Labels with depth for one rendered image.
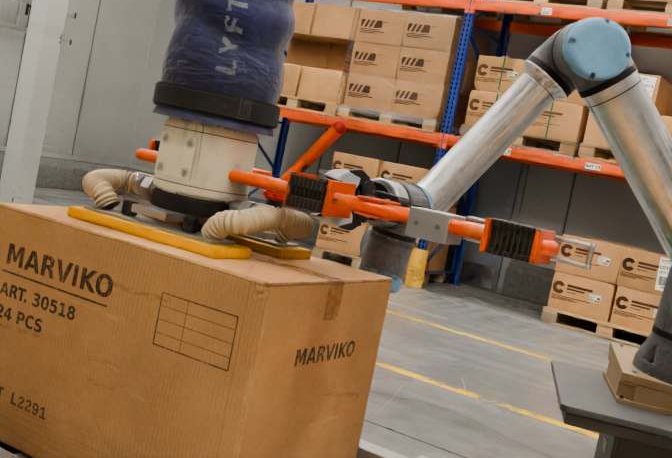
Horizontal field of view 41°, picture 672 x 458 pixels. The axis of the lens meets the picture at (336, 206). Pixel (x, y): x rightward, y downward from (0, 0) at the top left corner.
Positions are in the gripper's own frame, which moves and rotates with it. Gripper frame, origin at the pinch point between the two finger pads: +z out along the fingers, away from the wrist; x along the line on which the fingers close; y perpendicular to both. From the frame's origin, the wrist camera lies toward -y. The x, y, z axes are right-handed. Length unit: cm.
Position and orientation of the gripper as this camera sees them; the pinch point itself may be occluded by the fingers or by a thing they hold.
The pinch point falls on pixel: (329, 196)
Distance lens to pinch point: 147.2
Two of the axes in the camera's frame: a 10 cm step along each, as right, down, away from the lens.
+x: 1.9, -9.8, -0.5
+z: -5.1, -0.5, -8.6
